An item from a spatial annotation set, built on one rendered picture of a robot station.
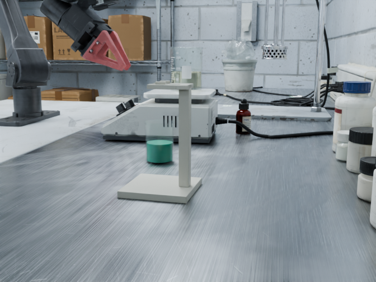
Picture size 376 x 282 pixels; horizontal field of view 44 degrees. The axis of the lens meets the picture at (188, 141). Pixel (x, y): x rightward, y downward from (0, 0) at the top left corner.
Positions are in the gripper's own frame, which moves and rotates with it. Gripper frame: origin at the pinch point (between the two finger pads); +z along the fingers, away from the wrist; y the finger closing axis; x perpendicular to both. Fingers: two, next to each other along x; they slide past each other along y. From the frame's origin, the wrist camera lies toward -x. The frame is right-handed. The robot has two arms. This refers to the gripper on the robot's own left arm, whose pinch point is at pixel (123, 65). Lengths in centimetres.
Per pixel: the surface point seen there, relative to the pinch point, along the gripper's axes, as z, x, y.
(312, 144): 36.6, -13.7, -7.2
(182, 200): 23.5, -3.2, -43.7
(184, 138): 19.3, -7.7, -40.3
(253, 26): 2, -25, 227
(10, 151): -0.8, 17.8, -22.9
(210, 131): 21.5, -3.9, -11.2
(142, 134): 12.9, 4.4, -11.8
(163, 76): -24, 41, 235
